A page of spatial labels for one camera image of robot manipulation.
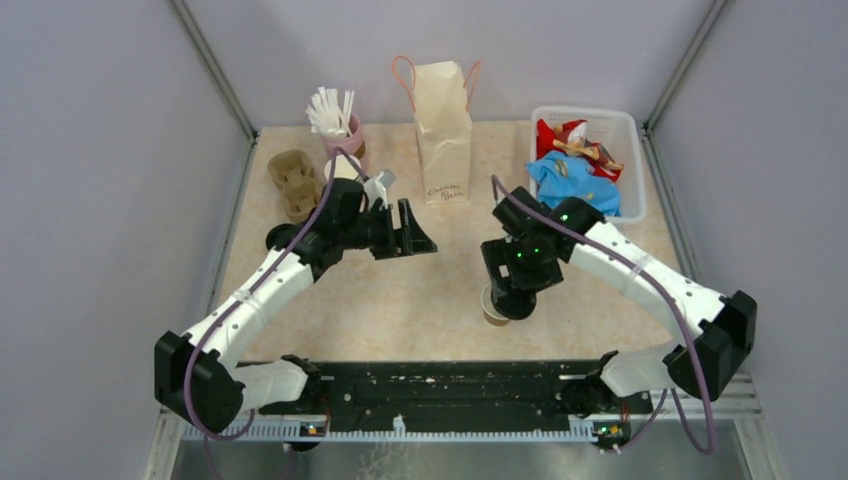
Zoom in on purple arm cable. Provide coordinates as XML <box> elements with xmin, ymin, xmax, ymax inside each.
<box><xmin>183</xmin><ymin>146</ymin><xmax>372</xmax><ymax>480</ymax></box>
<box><xmin>490</xmin><ymin>174</ymin><xmax>720</xmax><ymax>456</ymax></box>

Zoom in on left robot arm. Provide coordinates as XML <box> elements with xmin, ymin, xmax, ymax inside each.
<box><xmin>154</xmin><ymin>170</ymin><xmax>438</xmax><ymax>437</ymax></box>

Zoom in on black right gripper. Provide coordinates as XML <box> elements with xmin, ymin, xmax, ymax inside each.
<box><xmin>482</xmin><ymin>231</ymin><xmax>563</xmax><ymax>302</ymax></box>

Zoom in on pink straw holder cup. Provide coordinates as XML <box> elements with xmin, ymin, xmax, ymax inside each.
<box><xmin>321</xmin><ymin>113</ymin><xmax>369</xmax><ymax>172</ymax></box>

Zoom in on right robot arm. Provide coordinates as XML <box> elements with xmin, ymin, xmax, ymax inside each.
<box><xmin>481</xmin><ymin>187</ymin><xmax>758</xmax><ymax>412</ymax></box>

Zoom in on brown paper coffee cup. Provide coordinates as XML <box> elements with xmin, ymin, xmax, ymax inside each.
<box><xmin>480</xmin><ymin>285</ymin><xmax>511</xmax><ymax>327</ymax></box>

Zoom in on stack of brown paper cups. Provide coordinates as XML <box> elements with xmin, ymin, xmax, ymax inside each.
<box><xmin>324</xmin><ymin>154</ymin><xmax>365</xmax><ymax>183</ymax></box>

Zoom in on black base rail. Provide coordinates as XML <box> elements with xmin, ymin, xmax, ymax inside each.
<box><xmin>256</xmin><ymin>361</ymin><xmax>656</xmax><ymax>434</ymax></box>

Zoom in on white wrapped straws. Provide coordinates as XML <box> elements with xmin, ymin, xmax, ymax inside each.
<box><xmin>305</xmin><ymin>86</ymin><xmax>355</xmax><ymax>139</ymax></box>

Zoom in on stack of black lids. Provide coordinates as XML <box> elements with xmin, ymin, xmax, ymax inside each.
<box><xmin>265</xmin><ymin>223</ymin><xmax>300</xmax><ymax>251</ymax></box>

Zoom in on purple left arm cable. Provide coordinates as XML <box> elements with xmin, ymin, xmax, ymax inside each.
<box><xmin>183</xmin><ymin>146</ymin><xmax>372</xmax><ymax>480</ymax></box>

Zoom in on blue cartoon cloth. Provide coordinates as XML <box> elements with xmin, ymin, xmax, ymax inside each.
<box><xmin>525</xmin><ymin>151</ymin><xmax>621</xmax><ymax>217</ymax></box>

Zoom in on white plastic basket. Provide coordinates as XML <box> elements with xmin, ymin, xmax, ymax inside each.
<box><xmin>530</xmin><ymin>105</ymin><xmax>647</xmax><ymax>225</ymax></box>

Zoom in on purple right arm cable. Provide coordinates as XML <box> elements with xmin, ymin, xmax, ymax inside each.
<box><xmin>490</xmin><ymin>174</ymin><xmax>720</xmax><ymax>456</ymax></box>

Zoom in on brown pulp cup carrier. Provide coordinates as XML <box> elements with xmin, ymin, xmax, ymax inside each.
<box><xmin>267</xmin><ymin>149</ymin><xmax>324</xmax><ymax>223</ymax></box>

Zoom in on red patterned cloth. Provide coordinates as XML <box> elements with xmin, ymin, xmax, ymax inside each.
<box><xmin>535</xmin><ymin>119</ymin><xmax>624</xmax><ymax>182</ymax></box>

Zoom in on black cup lid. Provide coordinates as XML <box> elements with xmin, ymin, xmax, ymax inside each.
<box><xmin>490</xmin><ymin>292</ymin><xmax>537</xmax><ymax>321</ymax></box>

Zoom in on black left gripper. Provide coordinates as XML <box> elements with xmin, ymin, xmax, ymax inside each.
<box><xmin>340</xmin><ymin>198</ymin><xmax>437</xmax><ymax>260</ymax></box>

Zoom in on cream paper takeout bag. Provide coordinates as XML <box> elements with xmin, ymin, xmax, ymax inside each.
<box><xmin>391</xmin><ymin>55</ymin><xmax>480</xmax><ymax>205</ymax></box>

